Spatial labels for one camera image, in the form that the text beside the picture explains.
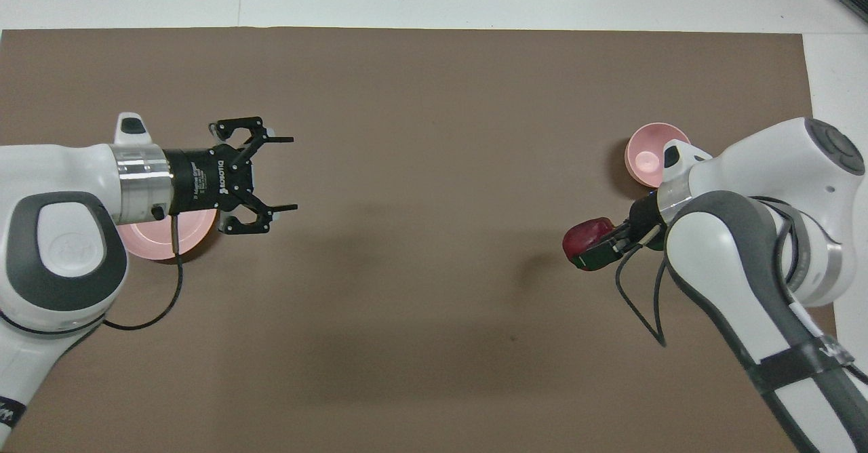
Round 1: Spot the pink plate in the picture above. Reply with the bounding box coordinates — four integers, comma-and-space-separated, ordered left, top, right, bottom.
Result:
119, 208, 220, 261

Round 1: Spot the pink bowl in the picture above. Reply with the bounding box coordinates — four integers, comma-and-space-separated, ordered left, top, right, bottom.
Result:
625, 123, 692, 189

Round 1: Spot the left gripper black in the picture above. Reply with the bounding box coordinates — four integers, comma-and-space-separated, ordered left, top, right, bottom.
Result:
163, 117, 299, 237

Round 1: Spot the brown table mat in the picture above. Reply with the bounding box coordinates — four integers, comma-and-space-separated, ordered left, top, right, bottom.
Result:
0, 27, 842, 453

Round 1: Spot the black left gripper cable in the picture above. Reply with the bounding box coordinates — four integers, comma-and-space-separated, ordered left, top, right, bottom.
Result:
102, 214, 186, 332

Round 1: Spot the red apple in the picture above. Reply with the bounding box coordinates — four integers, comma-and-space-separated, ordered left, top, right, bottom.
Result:
562, 217, 618, 262

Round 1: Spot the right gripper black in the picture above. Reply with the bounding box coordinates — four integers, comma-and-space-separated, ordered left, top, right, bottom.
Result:
574, 195, 669, 273

